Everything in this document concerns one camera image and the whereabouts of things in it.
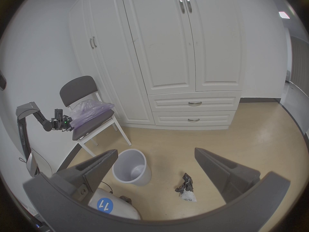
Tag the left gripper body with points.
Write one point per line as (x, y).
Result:
(63, 124)

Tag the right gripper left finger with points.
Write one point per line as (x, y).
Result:
(91, 170)

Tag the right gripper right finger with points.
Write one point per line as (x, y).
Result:
(222, 173)

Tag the purple plastic bag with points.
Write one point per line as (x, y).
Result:
(91, 110)

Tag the black plastic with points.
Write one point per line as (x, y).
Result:
(187, 182)

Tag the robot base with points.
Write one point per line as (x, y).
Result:
(120, 209)

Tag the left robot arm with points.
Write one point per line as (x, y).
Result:
(26, 107)

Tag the white trash bin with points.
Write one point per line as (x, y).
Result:
(142, 175)

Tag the white chair dark grey seat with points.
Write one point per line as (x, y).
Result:
(77, 88)

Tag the crumpled white printed paper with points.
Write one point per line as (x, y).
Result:
(188, 197)

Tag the white wardrobe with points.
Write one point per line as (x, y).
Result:
(169, 45)

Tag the grey curtain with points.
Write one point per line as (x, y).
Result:
(299, 64)

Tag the ceiling light panel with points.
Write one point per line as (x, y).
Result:
(284, 15)

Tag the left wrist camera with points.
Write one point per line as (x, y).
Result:
(58, 112)

